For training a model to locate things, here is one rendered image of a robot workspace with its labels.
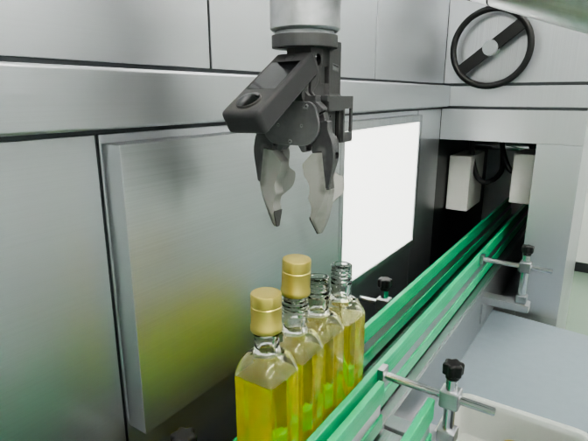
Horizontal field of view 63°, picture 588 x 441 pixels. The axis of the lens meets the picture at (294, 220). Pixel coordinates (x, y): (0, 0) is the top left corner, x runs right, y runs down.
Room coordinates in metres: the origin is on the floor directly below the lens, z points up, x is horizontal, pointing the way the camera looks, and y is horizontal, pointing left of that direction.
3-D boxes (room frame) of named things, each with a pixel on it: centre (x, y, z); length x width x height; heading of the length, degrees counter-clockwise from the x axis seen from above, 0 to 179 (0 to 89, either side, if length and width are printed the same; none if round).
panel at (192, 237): (0.87, -0.06, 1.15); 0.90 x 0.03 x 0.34; 146
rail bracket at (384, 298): (0.92, -0.17, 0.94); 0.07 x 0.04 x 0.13; 56
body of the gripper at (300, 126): (0.55, -0.02, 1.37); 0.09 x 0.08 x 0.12; 147
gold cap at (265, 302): (0.48, 0.03, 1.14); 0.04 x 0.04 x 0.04
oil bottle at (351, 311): (0.63, -0.07, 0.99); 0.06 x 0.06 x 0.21; 55
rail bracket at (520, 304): (1.14, -0.56, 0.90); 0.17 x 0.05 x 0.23; 56
